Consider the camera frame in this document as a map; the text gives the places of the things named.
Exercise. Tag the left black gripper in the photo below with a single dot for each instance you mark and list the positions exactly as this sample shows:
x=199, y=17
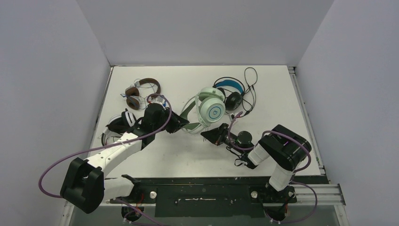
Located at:
x=177, y=123

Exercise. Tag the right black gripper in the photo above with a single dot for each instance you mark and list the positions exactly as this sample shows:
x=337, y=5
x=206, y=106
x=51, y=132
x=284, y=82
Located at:
x=220, y=135

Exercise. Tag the mint green headphones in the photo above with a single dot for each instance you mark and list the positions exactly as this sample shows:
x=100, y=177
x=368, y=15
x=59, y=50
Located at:
x=209, y=106

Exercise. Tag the brown headphones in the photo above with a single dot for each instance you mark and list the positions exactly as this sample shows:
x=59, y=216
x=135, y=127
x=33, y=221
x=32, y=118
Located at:
x=132, y=93

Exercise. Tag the black blue headphones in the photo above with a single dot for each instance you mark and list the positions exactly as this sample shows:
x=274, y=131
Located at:
x=233, y=91

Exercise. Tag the white black headphones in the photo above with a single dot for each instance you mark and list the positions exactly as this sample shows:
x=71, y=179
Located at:
x=117, y=126

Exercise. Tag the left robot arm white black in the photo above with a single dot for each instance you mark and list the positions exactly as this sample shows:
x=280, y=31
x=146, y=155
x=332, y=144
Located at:
x=86, y=184

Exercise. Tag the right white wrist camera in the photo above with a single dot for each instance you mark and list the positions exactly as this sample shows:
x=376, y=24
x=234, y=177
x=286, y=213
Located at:
x=234, y=117

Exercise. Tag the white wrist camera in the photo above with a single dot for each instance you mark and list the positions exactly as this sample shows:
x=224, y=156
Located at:
x=234, y=117
x=157, y=100

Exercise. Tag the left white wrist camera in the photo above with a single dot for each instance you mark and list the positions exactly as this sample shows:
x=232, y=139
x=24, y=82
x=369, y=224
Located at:
x=157, y=100

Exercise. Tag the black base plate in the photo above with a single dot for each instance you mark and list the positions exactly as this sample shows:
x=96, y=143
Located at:
x=210, y=197

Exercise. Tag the aluminium frame rail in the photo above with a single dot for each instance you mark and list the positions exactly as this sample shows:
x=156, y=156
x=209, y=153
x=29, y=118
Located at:
x=315, y=148

